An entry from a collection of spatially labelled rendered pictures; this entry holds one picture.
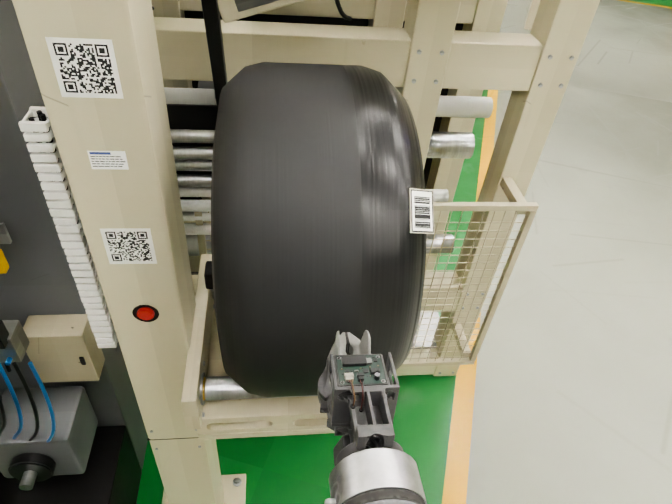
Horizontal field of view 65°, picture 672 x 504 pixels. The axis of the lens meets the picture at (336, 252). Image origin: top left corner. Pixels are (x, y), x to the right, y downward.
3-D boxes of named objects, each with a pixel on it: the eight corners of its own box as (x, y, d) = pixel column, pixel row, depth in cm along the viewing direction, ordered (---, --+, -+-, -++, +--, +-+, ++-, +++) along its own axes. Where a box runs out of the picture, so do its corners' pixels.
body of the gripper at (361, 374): (392, 347, 61) (416, 436, 51) (383, 397, 66) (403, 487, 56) (326, 349, 60) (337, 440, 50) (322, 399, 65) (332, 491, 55)
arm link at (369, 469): (419, 535, 53) (323, 542, 52) (408, 489, 57) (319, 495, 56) (434, 484, 48) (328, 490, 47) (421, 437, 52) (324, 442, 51)
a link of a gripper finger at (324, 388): (352, 357, 67) (361, 412, 60) (351, 366, 68) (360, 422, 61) (315, 358, 67) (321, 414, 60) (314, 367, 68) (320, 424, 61)
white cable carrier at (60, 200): (97, 348, 101) (17, 123, 70) (103, 328, 105) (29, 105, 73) (122, 347, 102) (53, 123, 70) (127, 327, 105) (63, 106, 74)
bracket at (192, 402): (186, 430, 101) (180, 402, 94) (204, 282, 130) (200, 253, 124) (204, 429, 101) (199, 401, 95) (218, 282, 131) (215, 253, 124)
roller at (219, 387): (199, 375, 101) (202, 378, 105) (198, 399, 99) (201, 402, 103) (378, 368, 105) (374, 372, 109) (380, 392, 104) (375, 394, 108)
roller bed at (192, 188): (156, 239, 133) (135, 134, 113) (164, 204, 144) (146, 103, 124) (235, 239, 136) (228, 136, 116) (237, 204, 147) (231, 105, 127)
